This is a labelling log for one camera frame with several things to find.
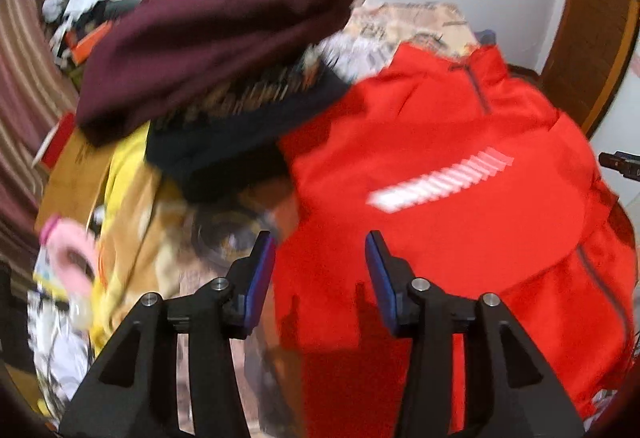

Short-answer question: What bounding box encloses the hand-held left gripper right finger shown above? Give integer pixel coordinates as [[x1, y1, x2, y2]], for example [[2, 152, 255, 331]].
[[364, 230, 586, 438]]

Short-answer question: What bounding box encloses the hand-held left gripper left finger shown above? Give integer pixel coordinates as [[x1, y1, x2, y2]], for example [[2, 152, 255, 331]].
[[59, 230, 277, 438]]

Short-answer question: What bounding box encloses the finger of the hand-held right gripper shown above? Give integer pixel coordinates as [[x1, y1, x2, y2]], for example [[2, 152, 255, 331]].
[[598, 150, 640, 181]]

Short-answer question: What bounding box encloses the red zip jacket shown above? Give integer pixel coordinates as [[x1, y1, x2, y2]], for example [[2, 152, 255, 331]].
[[272, 42, 638, 438]]

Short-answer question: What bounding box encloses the black patterned garment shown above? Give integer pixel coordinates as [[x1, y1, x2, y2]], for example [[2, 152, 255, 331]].
[[145, 52, 351, 203]]

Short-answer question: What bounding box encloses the wooden door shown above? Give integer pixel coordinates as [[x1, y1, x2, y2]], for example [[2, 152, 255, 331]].
[[540, 0, 640, 139]]

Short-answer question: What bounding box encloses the yellow cloth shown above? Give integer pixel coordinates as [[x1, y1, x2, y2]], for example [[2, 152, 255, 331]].
[[90, 123, 166, 351]]

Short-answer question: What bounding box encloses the pink roll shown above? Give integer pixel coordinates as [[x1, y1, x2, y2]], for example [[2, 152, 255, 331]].
[[40, 215, 101, 293]]

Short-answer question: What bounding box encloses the tan cardboard sheet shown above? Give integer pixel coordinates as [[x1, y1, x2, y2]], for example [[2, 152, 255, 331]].
[[35, 128, 113, 239]]

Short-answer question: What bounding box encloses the white printed cloth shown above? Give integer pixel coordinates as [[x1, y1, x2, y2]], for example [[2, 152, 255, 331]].
[[27, 278, 96, 419]]

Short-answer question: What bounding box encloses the maroon folded garment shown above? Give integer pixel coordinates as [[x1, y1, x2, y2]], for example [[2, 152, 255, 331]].
[[75, 0, 376, 149]]

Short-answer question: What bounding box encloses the red box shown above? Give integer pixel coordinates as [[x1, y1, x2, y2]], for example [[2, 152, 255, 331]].
[[40, 113, 77, 169]]

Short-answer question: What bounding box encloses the light newsprint cartoon quilt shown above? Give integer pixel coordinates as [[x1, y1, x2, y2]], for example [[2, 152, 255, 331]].
[[320, 0, 481, 83]]

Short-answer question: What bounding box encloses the orange box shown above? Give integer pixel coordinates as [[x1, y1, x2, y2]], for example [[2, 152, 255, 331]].
[[69, 20, 117, 64]]

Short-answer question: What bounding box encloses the striped brown curtain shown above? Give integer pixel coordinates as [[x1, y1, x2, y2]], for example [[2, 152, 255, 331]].
[[0, 0, 81, 279]]

